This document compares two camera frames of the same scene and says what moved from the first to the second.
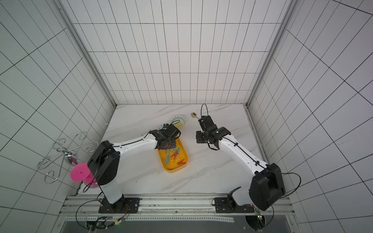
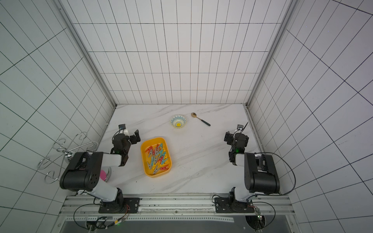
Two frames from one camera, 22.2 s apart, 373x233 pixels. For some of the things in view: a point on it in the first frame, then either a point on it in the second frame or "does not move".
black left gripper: (173, 144) to (132, 137)
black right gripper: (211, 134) to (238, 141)
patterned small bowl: (178, 121) does not move
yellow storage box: (169, 168) to (156, 157)
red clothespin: (181, 162) to (164, 167)
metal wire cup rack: (70, 155) does not move
